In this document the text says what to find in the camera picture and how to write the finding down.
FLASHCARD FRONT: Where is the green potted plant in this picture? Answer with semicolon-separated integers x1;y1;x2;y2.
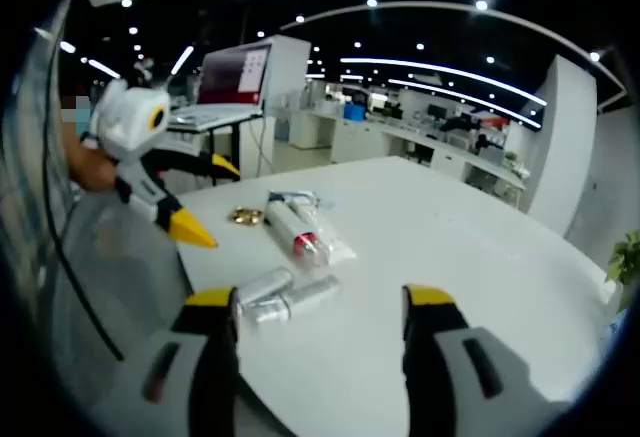
604;229;640;313

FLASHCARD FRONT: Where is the black laptop stand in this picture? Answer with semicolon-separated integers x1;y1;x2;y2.
206;124;242;186

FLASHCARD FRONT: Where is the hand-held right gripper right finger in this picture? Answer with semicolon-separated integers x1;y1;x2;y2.
401;284;576;437

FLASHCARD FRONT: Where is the green black skincare packet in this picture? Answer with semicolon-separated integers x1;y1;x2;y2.
265;189;358;272

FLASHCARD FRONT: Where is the white skincare tube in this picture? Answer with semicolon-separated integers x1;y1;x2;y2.
292;192;324;222

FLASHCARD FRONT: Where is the long ceiling light strip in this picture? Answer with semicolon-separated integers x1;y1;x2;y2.
339;56;549;108

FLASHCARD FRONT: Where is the gold foil sachet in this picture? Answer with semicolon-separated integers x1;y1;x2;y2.
228;205;265;228

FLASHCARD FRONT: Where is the laptop with red screen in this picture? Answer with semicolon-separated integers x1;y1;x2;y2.
167;41;275;132

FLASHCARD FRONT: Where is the white pump bottle red collar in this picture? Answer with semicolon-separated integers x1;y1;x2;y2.
263;192;327;268

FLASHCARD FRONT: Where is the white office desk row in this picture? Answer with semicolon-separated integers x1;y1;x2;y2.
287;99;527;208

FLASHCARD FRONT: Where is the person in plaid shirt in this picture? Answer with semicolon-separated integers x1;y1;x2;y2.
3;26;69;308

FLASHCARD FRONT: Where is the small white spray bottle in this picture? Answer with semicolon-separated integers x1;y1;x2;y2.
249;275;342;327
234;266;296;309

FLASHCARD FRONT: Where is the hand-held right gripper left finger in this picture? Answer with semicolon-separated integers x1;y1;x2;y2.
92;285;242;437

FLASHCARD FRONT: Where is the person's left hand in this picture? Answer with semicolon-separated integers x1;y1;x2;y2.
67;132;120;192

